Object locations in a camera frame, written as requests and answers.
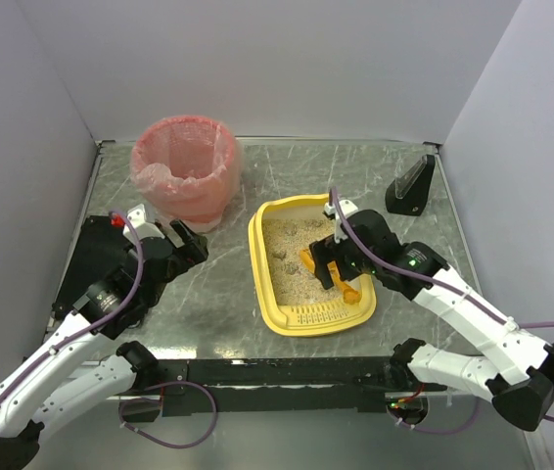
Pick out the black triangular scoop holder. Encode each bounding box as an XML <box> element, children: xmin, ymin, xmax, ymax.
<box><xmin>385</xmin><ymin>155</ymin><xmax>436</xmax><ymax>216</ymax></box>

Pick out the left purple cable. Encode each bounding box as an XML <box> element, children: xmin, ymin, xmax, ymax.
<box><xmin>0</xmin><ymin>209</ymin><xmax>147</xmax><ymax>442</ymax></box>

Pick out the litter clump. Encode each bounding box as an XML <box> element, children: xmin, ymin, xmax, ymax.
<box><xmin>304</xmin><ymin>219</ymin><xmax>324</xmax><ymax>228</ymax></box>
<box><xmin>271</xmin><ymin>251</ymin><xmax>287</xmax><ymax>260</ymax></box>
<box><xmin>283</xmin><ymin>261</ymin><xmax>300</xmax><ymax>275</ymax></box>

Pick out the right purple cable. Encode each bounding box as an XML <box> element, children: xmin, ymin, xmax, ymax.
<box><xmin>329</xmin><ymin>188</ymin><xmax>554</xmax><ymax>425</ymax></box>

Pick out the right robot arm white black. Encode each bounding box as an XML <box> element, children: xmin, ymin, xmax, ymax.
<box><xmin>310</xmin><ymin>201</ymin><xmax>554</xmax><ymax>431</ymax></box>

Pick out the orange litter scoop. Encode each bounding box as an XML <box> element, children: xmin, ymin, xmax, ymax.
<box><xmin>300</xmin><ymin>248</ymin><xmax>361</xmax><ymax>305</ymax></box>

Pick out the yellow litter box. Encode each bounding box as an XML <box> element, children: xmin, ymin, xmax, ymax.
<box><xmin>248</xmin><ymin>194</ymin><xmax>377</xmax><ymax>337</ymax></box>

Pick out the pink lined waste basket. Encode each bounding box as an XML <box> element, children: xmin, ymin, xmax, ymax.
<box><xmin>129</xmin><ymin>116</ymin><xmax>243</xmax><ymax>233</ymax></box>

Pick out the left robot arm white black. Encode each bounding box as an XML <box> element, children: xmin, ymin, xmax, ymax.
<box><xmin>0</xmin><ymin>216</ymin><xmax>208</xmax><ymax>469</ymax></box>

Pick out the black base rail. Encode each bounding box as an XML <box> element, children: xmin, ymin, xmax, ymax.
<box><xmin>98</xmin><ymin>356</ymin><xmax>449</xmax><ymax>417</ymax></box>

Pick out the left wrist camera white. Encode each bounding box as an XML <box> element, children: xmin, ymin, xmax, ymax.
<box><xmin>126</xmin><ymin>204</ymin><xmax>164</xmax><ymax>241</ymax></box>

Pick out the purple cable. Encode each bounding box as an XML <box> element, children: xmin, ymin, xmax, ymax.
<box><xmin>0</xmin><ymin>209</ymin><xmax>147</xmax><ymax>442</ymax></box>
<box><xmin>329</xmin><ymin>188</ymin><xmax>554</xmax><ymax>425</ymax></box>

